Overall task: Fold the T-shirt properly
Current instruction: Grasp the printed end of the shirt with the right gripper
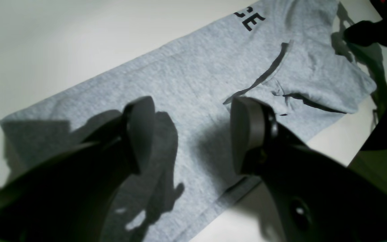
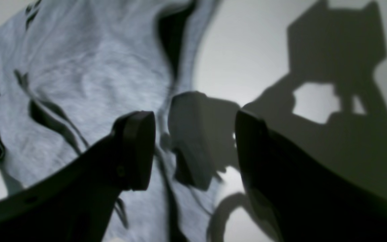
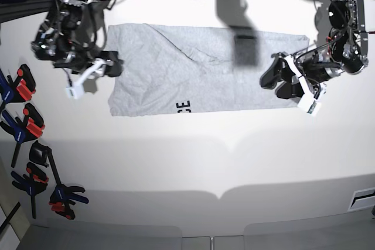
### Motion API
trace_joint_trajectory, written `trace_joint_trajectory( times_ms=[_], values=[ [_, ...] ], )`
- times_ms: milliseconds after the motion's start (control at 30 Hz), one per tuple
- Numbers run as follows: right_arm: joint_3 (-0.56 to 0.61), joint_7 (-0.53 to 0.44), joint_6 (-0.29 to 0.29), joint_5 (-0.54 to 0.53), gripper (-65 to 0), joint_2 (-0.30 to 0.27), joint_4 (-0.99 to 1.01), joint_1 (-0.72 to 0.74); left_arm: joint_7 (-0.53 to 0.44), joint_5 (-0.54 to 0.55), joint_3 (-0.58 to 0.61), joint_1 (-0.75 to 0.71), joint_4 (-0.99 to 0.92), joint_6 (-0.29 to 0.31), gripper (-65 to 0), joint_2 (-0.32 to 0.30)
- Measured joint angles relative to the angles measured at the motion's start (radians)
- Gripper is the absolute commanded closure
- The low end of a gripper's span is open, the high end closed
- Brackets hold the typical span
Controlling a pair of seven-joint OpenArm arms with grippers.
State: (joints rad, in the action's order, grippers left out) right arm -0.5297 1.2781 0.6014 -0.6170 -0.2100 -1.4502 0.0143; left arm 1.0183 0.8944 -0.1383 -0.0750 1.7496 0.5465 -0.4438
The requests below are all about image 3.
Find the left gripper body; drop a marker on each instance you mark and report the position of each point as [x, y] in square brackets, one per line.
[312, 73]

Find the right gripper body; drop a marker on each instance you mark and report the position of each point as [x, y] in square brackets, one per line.
[82, 76]

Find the grey T-shirt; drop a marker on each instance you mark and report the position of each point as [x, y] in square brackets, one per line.
[181, 69]

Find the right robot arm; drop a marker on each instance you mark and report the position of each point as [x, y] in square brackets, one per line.
[55, 42]

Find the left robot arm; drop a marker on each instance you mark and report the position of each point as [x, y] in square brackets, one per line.
[347, 40]

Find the blue red clamp upper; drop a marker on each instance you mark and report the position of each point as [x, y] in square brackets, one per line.
[19, 90]

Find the blue red clamp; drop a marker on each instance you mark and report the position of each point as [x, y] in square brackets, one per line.
[63, 197]
[19, 90]
[33, 184]
[26, 130]

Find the blue red clamp middle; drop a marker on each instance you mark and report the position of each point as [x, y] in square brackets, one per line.
[26, 130]

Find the blue red clamp lower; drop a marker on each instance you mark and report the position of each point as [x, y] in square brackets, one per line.
[33, 184]

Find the blue red clamp bottom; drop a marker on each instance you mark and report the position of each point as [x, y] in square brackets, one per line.
[63, 197]

